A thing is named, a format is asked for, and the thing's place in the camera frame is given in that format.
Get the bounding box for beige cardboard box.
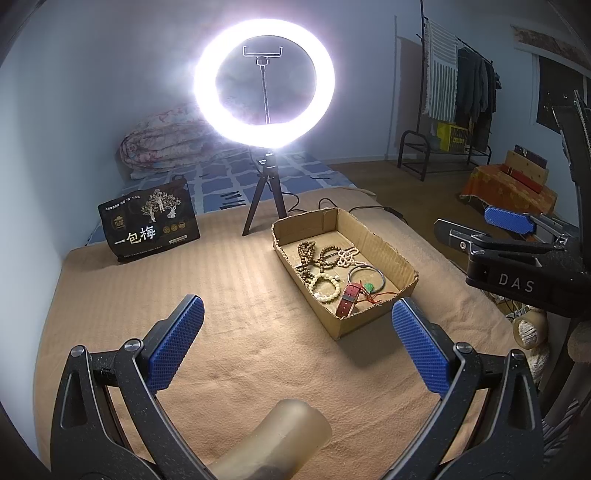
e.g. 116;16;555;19
503;144;550;185

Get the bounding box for black printed snack bag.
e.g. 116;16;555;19
98;178;201;265

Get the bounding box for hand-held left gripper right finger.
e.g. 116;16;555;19
392;296;546;480

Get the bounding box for translucent plastic tube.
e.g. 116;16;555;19
212;399;333;480

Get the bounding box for yellow box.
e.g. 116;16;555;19
436;121;469;152

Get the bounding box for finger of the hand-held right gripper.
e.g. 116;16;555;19
484;206;573;241
434;219;557;260

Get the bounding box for blue checkered sheet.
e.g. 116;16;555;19
85;150;358;245

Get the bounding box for black tripod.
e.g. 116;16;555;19
242;148;288;237

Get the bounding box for white ring light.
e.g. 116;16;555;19
193;17;336;149

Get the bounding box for rolled floral quilt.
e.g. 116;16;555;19
117;102;241;180

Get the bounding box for dark window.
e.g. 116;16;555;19
536;55;591;134

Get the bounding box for striped towel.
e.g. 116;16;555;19
424;18;459;120

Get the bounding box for striped cloth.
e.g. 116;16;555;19
540;406;591;480

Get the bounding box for clear tape roll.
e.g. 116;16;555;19
512;314;548;349

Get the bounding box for black clothes rack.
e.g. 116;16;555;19
413;0;498;167

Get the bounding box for red flat box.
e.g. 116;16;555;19
505;168;543;193

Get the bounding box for dark hanging clothes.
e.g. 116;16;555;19
455;46;502;148

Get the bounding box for phone holder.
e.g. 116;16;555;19
243;45;283;125

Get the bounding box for brown bead necklace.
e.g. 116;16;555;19
294;241;340;283

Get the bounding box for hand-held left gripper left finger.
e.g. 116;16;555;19
50;294;218;480

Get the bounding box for orange cloth covered table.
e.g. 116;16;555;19
459;164;557;215

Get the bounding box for black power cable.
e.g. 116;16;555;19
286;187;408;228

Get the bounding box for white bead necklace green pendant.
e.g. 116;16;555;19
335;247;393;308

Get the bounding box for cream bead bracelet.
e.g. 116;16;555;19
308;273;341;303

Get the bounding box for black shoe rack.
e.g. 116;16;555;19
398;130;492;182

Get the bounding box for silver bangle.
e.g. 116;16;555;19
348;265;386;292

